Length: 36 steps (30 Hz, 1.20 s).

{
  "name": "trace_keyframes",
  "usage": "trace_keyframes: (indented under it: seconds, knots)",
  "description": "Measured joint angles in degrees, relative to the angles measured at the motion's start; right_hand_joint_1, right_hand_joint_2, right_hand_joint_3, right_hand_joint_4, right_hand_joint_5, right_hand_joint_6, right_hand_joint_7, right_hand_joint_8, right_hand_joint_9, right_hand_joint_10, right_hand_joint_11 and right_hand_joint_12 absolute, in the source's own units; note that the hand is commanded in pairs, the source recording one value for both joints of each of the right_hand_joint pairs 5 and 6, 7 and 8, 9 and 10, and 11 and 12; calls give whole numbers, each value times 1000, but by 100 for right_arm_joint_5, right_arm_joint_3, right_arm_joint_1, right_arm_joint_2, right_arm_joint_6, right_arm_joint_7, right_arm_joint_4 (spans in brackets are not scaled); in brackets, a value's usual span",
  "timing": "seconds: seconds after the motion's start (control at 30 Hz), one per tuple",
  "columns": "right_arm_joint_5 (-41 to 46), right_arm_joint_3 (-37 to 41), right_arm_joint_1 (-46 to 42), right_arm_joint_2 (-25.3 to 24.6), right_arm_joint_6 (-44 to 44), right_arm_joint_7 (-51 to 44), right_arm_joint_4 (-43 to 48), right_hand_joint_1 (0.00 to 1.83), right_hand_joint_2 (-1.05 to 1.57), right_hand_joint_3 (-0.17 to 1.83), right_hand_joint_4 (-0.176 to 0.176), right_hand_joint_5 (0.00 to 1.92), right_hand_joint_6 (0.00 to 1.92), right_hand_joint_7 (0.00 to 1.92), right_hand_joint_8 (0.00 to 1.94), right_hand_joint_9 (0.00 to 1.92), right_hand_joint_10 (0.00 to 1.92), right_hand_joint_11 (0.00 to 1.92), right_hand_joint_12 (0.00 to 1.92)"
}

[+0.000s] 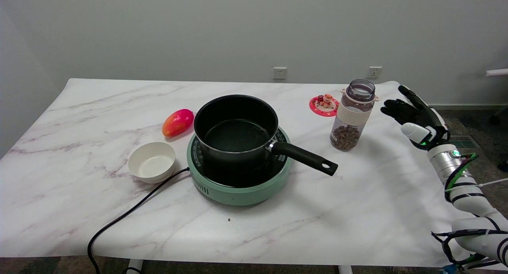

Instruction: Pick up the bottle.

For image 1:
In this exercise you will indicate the red orange mango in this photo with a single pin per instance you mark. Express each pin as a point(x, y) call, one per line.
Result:
point(177, 122)

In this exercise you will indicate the floor air vent grille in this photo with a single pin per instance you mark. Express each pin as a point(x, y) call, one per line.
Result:
point(466, 141)

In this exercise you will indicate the white horizontal rod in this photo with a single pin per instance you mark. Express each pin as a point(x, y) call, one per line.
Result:
point(498, 72)

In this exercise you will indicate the green round induction cooker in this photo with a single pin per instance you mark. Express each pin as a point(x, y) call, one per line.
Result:
point(238, 190)

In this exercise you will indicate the red coaster with small figurines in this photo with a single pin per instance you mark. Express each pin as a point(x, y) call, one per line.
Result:
point(322, 106)

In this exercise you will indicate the white table leg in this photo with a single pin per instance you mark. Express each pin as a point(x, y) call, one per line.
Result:
point(345, 269)
point(135, 266)

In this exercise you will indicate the white zip tie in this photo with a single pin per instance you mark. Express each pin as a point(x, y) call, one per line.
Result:
point(480, 184)

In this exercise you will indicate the white ceramic bowl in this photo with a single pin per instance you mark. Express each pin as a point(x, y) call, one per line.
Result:
point(152, 163)

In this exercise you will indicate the white wall socket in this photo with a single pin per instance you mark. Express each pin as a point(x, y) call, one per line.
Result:
point(279, 73)
point(374, 72)

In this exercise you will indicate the clear bottle with brown pellets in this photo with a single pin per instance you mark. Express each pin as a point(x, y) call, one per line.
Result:
point(350, 119)

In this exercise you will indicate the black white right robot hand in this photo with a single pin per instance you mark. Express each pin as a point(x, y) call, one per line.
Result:
point(416, 119)

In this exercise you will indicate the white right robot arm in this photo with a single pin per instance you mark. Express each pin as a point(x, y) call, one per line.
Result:
point(464, 186)

